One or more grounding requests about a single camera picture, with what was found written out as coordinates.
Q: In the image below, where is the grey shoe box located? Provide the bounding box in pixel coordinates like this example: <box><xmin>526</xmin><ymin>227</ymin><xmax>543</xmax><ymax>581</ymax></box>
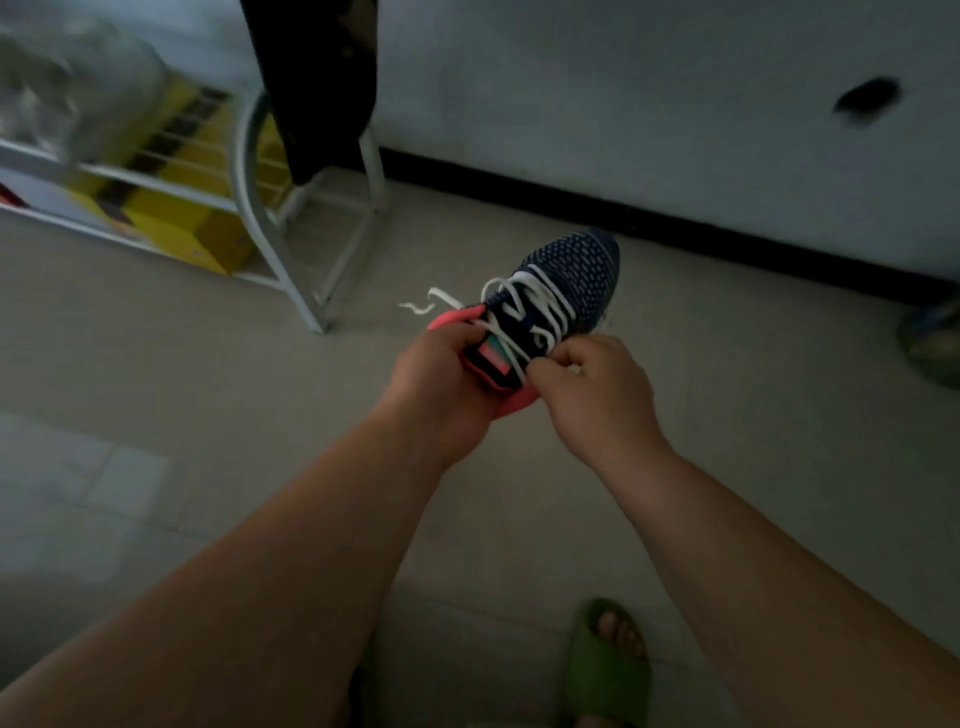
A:
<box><xmin>0</xmin><ymin>166</ymin><xmax>148</xmax><ymax>243</ymax></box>

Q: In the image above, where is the person's right hand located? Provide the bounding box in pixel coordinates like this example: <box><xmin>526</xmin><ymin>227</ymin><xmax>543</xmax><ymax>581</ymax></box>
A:
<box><xmin>524</xmin><ymin>333</ymin><xmax>673</xmax><ymax>478</ymax></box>

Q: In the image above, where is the yellow shoe box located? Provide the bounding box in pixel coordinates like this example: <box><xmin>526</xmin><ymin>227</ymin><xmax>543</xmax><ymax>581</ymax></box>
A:
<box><xmin>63</xmin><ymin>74</ymin><xmax>298</xmax><ymax>277</ymax></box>

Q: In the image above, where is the white metal shoe rack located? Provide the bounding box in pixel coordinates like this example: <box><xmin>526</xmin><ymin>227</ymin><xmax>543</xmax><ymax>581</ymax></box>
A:
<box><xmin>0</xmin><ymin>89</ymin><xmax>389</xmax><ymax>335</ymax></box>

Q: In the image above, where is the blue knit sneaker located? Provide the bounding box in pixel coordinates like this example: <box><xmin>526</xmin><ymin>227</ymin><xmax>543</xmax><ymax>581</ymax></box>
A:
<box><xmin>427</xmin><ymin>228</ymin><xmax>622</xmax><ymax>419</ymax></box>

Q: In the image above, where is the green foam slipper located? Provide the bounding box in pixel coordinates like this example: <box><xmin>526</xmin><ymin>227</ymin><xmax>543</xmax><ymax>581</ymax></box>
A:
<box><xmin>562</xmin><ymin>597</ymin><xmax>652</xmax><ymax>728</ymax></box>

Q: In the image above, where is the person's right leg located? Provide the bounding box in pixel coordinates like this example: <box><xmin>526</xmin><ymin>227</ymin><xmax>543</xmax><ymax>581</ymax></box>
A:
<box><xmin>573</xmin><ymin>611</ymin><xmax>648</xmax><ymax>728</ymax></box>

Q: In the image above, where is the person's right forearm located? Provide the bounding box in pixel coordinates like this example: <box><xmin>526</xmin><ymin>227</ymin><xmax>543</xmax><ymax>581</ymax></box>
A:
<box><xmin>599</xmin><ymin>442</ymin><xmax>960</xmax><ymax>728</ymax></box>

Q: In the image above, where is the white shoelace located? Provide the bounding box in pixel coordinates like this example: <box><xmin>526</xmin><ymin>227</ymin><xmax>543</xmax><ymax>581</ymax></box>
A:
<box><xmin>397</xmin><ymin>263</ymin><xmax>583</xmax><ymax>388</ymax></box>

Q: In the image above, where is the person's left forearm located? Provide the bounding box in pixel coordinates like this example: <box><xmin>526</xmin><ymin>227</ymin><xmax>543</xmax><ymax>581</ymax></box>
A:
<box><xmin>0</xmin><ymin>408</ymin><xmax>459</xmax><ymax>728</ymax></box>

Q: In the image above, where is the black hanging garment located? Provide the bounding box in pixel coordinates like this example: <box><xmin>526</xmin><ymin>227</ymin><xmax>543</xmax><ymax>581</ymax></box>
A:
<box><xmin>239</xmin><ymin>0</ymin><xmax>380</xmax><ymax>187</ymax></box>

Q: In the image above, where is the black baseboard strip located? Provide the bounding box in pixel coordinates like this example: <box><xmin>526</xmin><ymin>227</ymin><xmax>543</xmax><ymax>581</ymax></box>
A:
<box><xmin>374</xmin><ymin>146</ymin><xmax>954</xmax><ymax>307</ymax></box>

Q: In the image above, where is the person's left hand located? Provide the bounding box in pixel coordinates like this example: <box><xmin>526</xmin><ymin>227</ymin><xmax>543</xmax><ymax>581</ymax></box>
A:
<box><xmin>374</xmin><ymin>322</ymin><xmax>504</xmax><ymax>474</ymax></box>

